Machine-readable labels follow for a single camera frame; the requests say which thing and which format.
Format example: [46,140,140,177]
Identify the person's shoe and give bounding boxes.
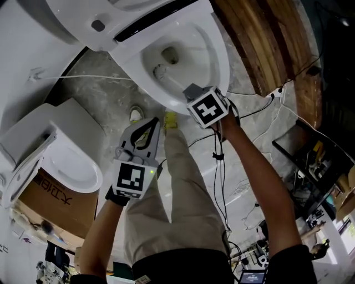
[163,109,179,130]
[128,104,145,125]

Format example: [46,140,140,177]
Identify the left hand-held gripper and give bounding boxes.
[111,117,161,200]

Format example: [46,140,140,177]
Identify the white toilet with plain lid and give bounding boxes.
[0,121,104,209]

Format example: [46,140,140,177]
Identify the person's right forearm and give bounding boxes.
[212,110,303,260]

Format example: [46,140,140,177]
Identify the black table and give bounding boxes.
[271,118,355,195]

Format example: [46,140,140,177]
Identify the white wall socket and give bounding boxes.
[27,67,45,83]

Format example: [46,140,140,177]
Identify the white toilet with labelled lid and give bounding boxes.
[16,0,232,116]

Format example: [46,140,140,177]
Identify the person's left shoe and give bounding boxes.
[128,104,145,125]

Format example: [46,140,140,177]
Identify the wooden step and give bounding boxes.
[210,0,324,131]

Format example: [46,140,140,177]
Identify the white toilet brush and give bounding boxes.
[151,63,192,94]

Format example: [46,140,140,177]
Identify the small lit screen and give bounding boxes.
[239,268,267,284]

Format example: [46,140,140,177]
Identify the person's left hand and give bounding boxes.
[104,185,131,207]

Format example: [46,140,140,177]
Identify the white cable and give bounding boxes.
[34,74,273,98]
[280,91,355,163]
[252,95,287,156]

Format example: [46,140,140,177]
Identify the person's black shirt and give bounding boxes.
[70,244,317,284]

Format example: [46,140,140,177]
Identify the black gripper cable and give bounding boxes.
[212,121,232,232]

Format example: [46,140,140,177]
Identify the open cardboard box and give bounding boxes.
[332,165,355,220]

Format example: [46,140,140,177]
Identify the person's beige trousers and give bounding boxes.
[123,127,231,267]

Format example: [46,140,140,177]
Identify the brown cardboard box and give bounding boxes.
[11,167,99,241]

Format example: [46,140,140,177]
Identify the person's right shoe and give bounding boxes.
[163,109,179,130]

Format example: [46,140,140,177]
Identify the person's left forearm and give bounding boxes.
[78,197,129,281]

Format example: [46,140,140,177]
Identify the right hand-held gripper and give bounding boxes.
[182,83,231,130]

